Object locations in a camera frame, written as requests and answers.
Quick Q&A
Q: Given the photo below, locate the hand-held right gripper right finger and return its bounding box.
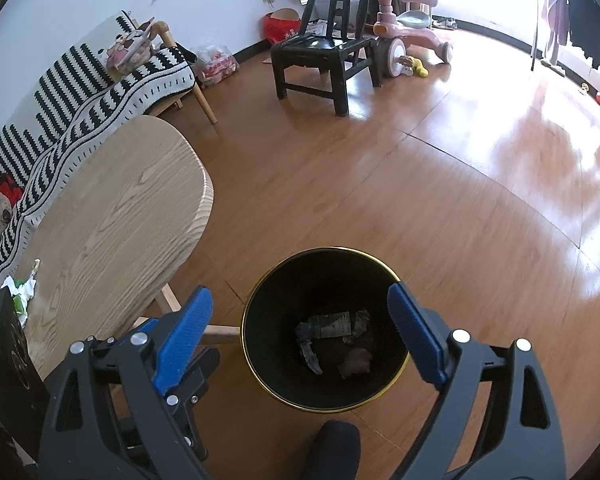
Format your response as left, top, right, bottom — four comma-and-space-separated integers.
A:
386, 282, 567, 480

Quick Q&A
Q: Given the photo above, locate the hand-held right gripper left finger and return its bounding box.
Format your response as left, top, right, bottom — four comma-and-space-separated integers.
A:
37, 286, 221, 480

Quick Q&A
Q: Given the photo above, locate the green wrapper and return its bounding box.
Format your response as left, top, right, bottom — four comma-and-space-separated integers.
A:
10, 292, 31, 326

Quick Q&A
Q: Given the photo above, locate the black bin with gold rim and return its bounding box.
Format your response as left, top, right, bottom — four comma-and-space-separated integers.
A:
240, 246, 412, 413

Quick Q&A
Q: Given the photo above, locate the pink crumpled wrapper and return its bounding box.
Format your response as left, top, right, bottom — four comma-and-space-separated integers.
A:
339, 349, 373, 378

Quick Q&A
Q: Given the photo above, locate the white crumpled paper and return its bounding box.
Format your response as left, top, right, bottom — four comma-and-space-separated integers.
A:
1, 259, 41, 301

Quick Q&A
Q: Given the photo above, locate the grey crumpled paper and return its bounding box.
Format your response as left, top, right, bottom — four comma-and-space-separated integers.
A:
310, 311, 353, 340

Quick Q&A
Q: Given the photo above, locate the dark crumpled wrapper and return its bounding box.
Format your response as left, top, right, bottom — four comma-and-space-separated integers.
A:
295, 322, 324, 376

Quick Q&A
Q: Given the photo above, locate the person's black sock foot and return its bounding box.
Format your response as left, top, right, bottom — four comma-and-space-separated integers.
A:
302, 420, 362, 480

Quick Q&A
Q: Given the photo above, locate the round wooden table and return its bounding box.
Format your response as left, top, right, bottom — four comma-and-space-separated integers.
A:
10, 115, 241, 383

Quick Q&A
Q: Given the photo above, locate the red cloth item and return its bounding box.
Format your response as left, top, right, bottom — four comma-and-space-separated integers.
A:
0, 174, 23, 207

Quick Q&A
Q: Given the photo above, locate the black white striped blanket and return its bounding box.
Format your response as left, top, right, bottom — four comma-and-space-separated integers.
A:
0, 12, 196, 291

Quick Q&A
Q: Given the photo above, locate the clear plastic bag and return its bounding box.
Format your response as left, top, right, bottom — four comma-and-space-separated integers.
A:
192, 45, 240, 88

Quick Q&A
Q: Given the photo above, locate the pink white toy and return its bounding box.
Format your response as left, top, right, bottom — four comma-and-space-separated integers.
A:
105, 17, 156, 73

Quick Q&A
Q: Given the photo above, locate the pink children's tricycle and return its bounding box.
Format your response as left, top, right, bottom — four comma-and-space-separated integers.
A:
365, 0, 454, 79

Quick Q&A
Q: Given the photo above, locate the black wooden chair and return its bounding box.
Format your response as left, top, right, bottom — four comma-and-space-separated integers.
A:
270, 0, 383, 117

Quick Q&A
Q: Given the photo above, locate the red bag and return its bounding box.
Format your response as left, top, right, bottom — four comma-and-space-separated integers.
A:
262, 8, 301, 46

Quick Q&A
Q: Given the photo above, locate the pink hanging garment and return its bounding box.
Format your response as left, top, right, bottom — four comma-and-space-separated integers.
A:
540, 0, 573, 48

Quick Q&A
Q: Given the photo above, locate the wooden sofa frame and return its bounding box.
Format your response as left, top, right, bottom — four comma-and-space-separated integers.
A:
130, 20, 218, 126

